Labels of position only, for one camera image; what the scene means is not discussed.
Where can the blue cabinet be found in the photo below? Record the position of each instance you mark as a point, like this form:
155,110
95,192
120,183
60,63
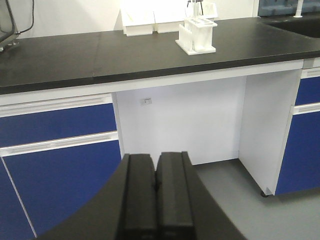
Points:
300,166
55,155

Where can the white storage bin left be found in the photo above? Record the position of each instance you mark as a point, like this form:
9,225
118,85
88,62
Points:
137,20

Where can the white storage bin right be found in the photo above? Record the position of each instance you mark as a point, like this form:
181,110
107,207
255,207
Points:
169,14

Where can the blue cabinet right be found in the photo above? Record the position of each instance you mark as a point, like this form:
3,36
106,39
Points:
300,166

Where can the steel glovebox enclosure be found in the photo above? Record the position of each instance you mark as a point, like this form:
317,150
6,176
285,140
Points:
8,28

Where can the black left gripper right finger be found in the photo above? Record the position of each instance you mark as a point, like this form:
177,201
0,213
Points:
185,208

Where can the white faucet base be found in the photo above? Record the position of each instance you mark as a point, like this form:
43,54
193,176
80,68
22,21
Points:
299,6

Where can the blue cabinet left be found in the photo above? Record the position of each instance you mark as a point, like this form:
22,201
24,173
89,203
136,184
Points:
55,155

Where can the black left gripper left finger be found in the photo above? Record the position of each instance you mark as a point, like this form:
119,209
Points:
124,209

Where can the white storage bin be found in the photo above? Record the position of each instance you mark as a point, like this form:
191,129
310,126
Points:
137,20
169,14

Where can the black wire tripod stand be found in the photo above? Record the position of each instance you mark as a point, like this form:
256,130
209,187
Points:
194,8

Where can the white test tube rack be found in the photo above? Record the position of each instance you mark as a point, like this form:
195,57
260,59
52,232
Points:
195,36

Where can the black lab sink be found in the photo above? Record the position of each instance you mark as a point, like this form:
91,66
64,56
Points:
301,26

